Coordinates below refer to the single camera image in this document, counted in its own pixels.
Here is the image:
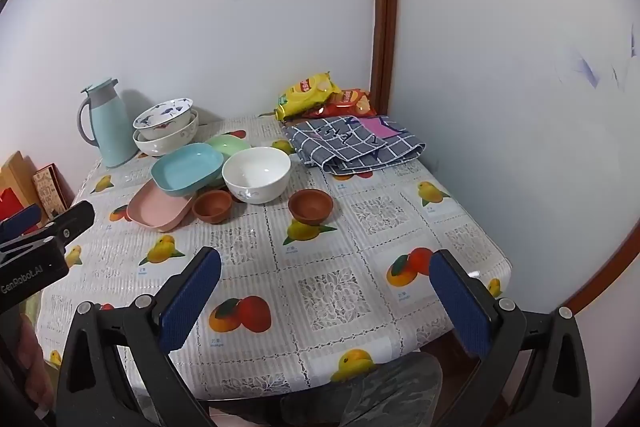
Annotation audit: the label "large white bowl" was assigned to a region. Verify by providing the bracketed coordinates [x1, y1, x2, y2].
[132, 109, 200, 157]

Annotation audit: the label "green square plate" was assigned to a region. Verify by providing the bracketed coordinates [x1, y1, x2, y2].
[204, 133, 252, 160]

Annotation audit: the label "red chips bag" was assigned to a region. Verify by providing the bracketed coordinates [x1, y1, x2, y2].
[306, 88, 377, 118]

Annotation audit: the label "brown wooden baseboard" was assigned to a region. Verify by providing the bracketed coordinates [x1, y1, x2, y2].
[565, 212, 640, 315]

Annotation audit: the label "blue square plate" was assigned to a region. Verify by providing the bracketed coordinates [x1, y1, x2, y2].
[151, 143, 225, 198]

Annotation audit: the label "brown boxes beside table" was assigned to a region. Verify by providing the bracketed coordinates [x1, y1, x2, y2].
[0, 151, 51, 228]

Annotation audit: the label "plain white bowl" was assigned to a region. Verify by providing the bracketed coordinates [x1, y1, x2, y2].
[222, 147, 292, 204]

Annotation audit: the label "red box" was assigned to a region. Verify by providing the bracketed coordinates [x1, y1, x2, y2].
[0, 188, 26, 222]

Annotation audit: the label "small brown bowl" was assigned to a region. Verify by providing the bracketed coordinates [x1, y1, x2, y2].
[288, 189, 334, 225]
[192, 189, 234, 224]

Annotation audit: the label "person's left hand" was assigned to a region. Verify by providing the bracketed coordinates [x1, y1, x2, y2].
[19, 318, 54, 411]

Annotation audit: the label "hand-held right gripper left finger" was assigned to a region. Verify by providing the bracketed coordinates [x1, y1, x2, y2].
[56, 247, 222, 427]

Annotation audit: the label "fruit printed tablecloth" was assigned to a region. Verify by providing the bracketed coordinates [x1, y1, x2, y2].
[36, 114, 513, 400]

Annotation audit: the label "yellow chips bag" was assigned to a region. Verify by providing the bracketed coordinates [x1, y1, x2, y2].
[274, 72, 343, 122]

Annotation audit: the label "light blue thermos jug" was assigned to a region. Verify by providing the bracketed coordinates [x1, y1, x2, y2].
[77, 78, 139, 168]

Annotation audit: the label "blue patterned white bowl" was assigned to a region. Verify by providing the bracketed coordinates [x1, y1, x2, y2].
[133, 98, 194, 140]

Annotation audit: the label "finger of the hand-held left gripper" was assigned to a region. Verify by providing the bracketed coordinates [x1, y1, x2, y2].
[0, 201, 96, 266]
[0, 205, 42, 242]

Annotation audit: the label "grey checked cloth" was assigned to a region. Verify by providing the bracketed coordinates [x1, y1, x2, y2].
[283, 115, 426, 176]

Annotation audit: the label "pink square plate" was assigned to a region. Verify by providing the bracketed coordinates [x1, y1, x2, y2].
[126, 181, 197, 228]

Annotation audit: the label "brown wooden door frame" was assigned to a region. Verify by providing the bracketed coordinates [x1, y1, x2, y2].
[371, 0, 401, 118]

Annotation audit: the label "patterned brown box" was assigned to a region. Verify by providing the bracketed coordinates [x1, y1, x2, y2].
[31, 163, 71, 215]

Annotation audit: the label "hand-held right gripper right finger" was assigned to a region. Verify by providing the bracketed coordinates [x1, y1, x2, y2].
[428, 249, 593, 427]

